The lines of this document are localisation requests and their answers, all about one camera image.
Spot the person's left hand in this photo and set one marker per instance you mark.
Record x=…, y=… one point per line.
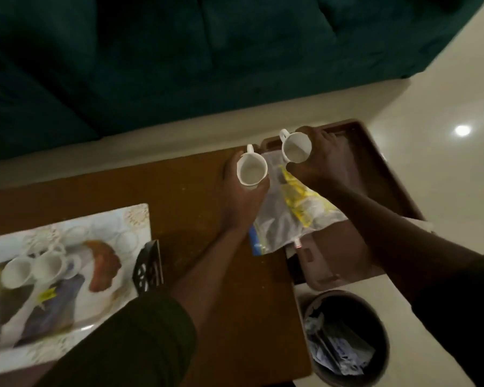
x=238, y=205

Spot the person's right hand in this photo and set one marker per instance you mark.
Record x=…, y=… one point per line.
x=330, y=165

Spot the person's left thumb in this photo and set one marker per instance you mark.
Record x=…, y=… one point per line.
x=263, y=186

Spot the person's right thumb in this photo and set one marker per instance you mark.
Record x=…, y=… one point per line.
x=296, y=168

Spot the white ceramic cup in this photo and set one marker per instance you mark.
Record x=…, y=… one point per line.
x=251, y=170
x=295, y=149

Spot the person's left forearm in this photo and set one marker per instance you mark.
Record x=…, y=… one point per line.
x=209, y=265

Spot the person's right forearm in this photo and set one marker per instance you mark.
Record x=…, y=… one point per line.
x=395, y=241

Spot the yellow packets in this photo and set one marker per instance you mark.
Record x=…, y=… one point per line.
x=298, y=201

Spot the clear plastic zip bag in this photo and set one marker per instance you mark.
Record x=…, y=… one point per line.
x=278, y=225

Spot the black patterned holder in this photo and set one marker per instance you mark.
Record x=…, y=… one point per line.
x=147, y=268

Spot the dark teal sofa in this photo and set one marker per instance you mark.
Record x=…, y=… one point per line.
x=185, y=56

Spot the dark round waste bin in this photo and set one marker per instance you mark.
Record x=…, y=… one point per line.
x=371, y=318

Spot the crumpled paper waste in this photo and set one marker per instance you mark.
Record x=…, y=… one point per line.
x=336, y=350

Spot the dark left sleeve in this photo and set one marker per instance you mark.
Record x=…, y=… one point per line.
x=133, y=346

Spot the dark sleeve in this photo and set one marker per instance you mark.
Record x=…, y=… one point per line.
x=464, y=314
x=133, y=346

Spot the printed cup set box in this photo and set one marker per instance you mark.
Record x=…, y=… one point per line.
x=64, y=274

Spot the dark right sleeve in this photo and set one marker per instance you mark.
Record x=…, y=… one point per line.
x=464, y=314

